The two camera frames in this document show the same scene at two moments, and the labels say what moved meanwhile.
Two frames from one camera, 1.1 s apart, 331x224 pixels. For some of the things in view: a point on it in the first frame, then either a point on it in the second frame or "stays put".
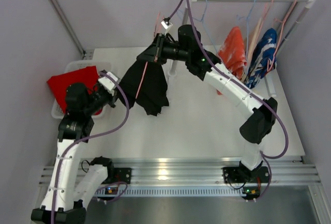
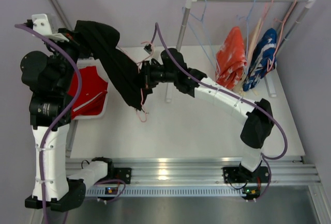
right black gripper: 158,48 to 146,75
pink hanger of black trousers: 155,53 to 145,59
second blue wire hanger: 247,18 stays put
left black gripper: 113,98 to 71,41
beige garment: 252,38 stays put
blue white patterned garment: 262,58 stays put
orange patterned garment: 232,53 stays put
